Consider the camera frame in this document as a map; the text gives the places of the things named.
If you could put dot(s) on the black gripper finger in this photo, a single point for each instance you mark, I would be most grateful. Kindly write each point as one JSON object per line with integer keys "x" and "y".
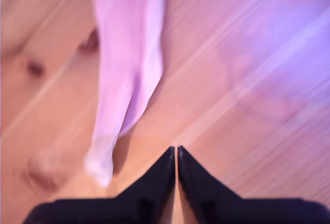
{"x": 198, "y": 188}
{"x": 154, "y": 188}

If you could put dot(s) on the pink frilly cuff sock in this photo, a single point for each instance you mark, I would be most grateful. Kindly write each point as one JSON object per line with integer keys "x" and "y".
{"x": 129, "y": 53}

